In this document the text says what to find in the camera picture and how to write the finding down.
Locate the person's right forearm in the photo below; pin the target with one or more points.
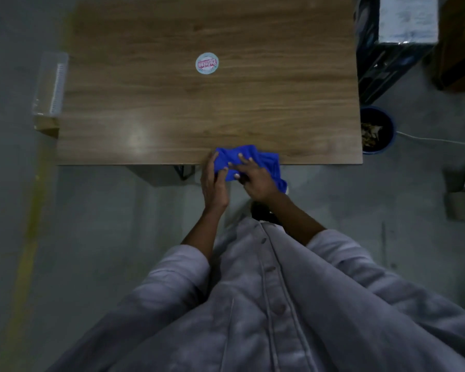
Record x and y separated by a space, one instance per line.
294 220

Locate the wooden table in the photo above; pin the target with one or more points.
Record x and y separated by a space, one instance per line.
255 112

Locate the pile of cardboard paper scraps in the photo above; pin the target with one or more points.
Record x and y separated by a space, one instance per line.
370 135

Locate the black box with white label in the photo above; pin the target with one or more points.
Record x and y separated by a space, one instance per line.
407 19

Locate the light denim shirt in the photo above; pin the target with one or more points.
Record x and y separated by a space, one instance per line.
255 306

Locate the black metal table leg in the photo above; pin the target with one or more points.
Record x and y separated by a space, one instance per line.
184 172

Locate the black trousers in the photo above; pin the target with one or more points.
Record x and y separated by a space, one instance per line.
261 213

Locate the person's left forearm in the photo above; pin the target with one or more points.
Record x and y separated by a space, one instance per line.
203 236

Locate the blue cloth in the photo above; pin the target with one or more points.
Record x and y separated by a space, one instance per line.
232 154

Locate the person's right hand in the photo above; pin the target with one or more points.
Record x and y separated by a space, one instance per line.
257 182

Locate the round white foil lid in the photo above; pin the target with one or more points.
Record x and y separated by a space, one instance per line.
207 63

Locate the large brown cardboard box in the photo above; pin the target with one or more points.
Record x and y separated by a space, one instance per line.
461 54

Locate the blue round waste bin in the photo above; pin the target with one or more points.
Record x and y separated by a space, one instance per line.
389 131

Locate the person's left hand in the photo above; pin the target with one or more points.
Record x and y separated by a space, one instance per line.
214 189

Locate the clear plastic box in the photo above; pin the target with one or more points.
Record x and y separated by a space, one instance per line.
48 85

